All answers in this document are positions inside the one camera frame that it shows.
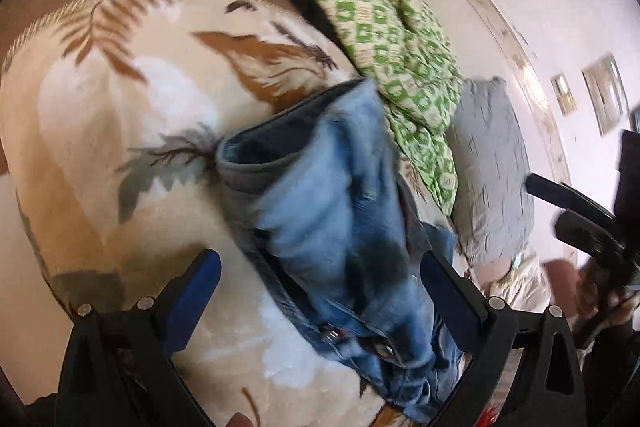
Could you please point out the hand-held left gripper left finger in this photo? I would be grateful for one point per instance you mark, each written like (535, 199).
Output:
(192, 302)

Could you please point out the grey quilted pillow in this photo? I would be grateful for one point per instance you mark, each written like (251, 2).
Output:
(490, 167)

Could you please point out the small beige wall switch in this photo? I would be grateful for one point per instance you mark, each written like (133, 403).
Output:
(562, 94)

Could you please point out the leaf print fleece blanket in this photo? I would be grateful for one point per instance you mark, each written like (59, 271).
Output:
(110, 157)

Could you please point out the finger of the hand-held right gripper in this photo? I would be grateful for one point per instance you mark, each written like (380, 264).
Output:
(585, 232)
(565, 194)

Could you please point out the green checked quilt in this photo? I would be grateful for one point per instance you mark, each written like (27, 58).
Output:
(395, 57)

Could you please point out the person's right hand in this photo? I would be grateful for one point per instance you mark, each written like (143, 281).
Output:
(597, 287)

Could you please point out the cream floral cloth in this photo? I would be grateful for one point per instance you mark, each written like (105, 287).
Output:
(525, 287)

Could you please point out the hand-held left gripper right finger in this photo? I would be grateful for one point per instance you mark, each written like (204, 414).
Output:
(450, 307)

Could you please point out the blue denim pants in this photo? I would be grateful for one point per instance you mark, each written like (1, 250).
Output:
(325, 232)

